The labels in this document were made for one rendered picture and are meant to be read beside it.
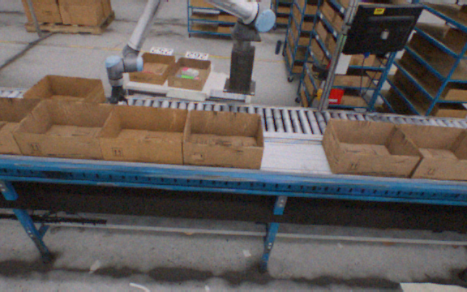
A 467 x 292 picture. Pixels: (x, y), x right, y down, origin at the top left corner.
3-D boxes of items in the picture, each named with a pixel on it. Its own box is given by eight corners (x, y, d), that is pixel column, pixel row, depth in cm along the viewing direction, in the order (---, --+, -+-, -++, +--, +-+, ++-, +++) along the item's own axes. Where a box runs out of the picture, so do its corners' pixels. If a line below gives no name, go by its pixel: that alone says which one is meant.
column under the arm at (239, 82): (226, 77, 260) (229, 40, 239) (255, 81, 259) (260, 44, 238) (222, 92, 239) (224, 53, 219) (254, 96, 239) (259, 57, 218)
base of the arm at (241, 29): (231, 27, 227) (233, 14, 221) (255, 29, 230) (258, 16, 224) (233, 37, 213) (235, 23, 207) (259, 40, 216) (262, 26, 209)
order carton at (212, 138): (256, 137, 175) (260, 113, 164) (260, 173, 152) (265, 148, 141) (190, 133, 173) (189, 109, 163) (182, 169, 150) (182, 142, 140)
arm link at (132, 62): (140, 51, 188) (119, 53, 184) (143, 60, 180) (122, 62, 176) (142, 65, 194) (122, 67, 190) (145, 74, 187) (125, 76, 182)
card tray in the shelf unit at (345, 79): (321, 66, 298) (323, 56, 291) (350, 67, 299) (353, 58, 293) (332, 84, 266) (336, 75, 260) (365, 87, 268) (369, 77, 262)
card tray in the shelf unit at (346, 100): (317, 83, 311) (319, 75, 305) (346, 86, 311) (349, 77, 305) (325, 103, 279) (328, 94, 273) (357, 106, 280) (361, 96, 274)
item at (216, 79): (253, 71, 280) (254, 68, 278) (250, 103, 235) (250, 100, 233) (149, 59, 284) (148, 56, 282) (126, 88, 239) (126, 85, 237)
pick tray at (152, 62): (176, 66, 270) (175, 55, 264) (163, 86, 240) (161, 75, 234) (145, 62, 272) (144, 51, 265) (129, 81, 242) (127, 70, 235)
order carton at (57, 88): (106, 100, 218) (102, 79, 207) (89, 122, 195) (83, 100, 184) (53, 95, 218) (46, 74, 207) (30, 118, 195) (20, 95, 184)
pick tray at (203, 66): (211, 70, 268) (211, 60, 261) (201, 91, 238) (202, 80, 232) (180, 66, 269) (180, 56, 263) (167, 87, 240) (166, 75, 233)
